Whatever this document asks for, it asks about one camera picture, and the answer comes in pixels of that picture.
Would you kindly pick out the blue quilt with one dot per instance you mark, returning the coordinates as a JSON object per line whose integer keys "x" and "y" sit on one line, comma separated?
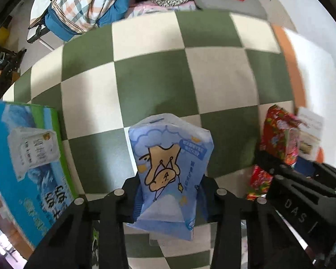
{"x": 114, "y": 14}

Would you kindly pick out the green white checkered mat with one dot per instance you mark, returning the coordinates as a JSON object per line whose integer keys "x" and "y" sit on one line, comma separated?
{"x": 218, "y": 70}

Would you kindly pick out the white silver carton box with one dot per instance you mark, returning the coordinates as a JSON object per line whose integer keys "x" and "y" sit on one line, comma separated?
{"x": 311, "y": 129}

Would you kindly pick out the black tripod pile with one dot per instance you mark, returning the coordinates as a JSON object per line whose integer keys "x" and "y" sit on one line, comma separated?
{"x": 10, "y": 62}

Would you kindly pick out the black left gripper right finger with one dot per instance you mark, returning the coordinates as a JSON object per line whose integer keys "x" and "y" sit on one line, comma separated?
{"x": 271, "y": 244}

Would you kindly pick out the cardboard box with blue print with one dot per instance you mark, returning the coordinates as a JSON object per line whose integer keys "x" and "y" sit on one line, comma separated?
{"x": 35, "y": 182}

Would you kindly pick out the blue cartoon tissue pack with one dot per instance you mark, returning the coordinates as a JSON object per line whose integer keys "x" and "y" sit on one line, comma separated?
{"x": 171, "y": 156}

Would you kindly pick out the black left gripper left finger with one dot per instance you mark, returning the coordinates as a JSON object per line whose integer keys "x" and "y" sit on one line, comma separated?
{"x": 68, "y": 242}

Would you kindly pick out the red snack bag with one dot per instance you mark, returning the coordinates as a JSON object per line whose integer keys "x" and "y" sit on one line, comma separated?
{"x": 280, "y": 139}

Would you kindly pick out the grey cushioned chair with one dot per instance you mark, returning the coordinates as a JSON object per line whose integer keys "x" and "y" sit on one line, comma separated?
{"x": 246, "y": 7}

